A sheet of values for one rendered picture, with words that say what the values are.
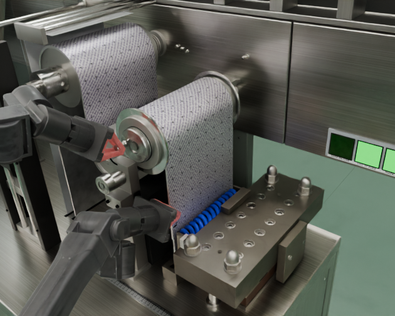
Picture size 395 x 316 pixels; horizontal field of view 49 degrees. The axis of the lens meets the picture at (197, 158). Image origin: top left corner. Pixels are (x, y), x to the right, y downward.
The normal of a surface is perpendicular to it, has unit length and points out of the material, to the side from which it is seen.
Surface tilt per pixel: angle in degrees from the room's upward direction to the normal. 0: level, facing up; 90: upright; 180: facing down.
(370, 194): 0
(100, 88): 92
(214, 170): 90
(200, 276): 90
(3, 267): 0
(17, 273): 0
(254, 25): 90
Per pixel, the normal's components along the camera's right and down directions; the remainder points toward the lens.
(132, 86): 0.78, 0.32
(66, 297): 0.92, -0.03
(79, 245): -0.22, -0.78
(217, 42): -0.62, 0.43
